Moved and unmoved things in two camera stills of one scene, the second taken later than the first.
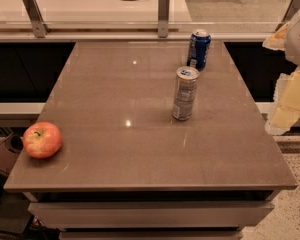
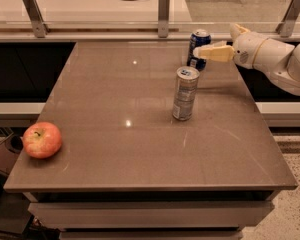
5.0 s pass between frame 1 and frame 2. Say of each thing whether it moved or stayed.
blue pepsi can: stayed
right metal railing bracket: stayed
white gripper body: moved
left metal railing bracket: stayed
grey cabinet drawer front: stayed
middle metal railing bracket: stayed
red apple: stayed
